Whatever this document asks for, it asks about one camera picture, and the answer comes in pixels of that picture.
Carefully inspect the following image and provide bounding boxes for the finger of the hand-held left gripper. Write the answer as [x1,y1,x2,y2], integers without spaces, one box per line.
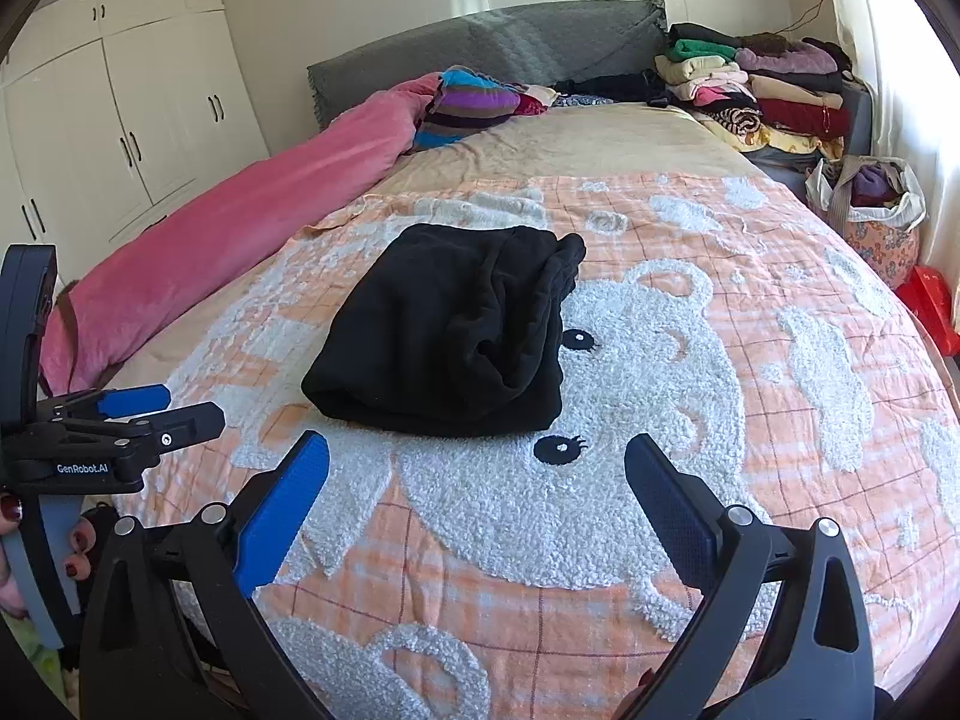
[112,401,226,458]
[34,385,173,421]

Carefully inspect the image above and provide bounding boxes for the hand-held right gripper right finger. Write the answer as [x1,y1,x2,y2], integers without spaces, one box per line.
[624,431,878,720]

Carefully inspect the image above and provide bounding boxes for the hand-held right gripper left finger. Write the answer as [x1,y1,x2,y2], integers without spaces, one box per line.
[79,429,335,720]

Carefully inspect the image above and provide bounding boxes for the black sweater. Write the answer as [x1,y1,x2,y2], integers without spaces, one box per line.
[301,223,587,437]

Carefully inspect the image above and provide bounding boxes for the person's left forearm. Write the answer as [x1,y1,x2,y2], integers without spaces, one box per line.
[0,611,76,698]

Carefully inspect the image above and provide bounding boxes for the floral bag of clothes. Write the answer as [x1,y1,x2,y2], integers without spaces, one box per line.
[804,154,929,290]

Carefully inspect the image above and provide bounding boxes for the pile of folded clothes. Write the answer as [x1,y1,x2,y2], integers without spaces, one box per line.
[654,21,856,162]

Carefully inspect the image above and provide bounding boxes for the person's left hand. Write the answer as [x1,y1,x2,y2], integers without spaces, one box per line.
[0,491,100,620]

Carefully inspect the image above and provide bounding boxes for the pink blanket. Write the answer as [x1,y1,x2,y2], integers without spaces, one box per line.
[37,73,443,395]

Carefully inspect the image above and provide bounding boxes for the white wardrobe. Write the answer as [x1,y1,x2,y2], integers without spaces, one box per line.
[0,0,271,293]

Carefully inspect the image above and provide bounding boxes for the orange bear blanket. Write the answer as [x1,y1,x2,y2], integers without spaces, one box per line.
[112,172,960,720]

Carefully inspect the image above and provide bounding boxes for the red bag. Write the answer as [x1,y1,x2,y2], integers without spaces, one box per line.
[896,264,960,357]

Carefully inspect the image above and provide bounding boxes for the beige bed sheet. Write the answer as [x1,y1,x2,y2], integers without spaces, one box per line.
[109,101,758,391]

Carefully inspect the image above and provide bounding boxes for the striped colourful cloth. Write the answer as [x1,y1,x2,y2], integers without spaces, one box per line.
[412,67,522,155]

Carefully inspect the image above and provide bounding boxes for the black garment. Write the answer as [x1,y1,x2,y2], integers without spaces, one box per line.
[551,69,672,107]

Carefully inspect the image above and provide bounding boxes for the maroon patterned cloth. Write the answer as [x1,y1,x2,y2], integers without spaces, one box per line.
[514,82,560,117]

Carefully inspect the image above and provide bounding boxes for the white curtain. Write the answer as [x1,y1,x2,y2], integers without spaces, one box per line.
[814,0,960,301]

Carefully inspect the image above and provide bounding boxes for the grey quilted headboard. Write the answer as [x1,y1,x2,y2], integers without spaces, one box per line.
[306,0,668,132]

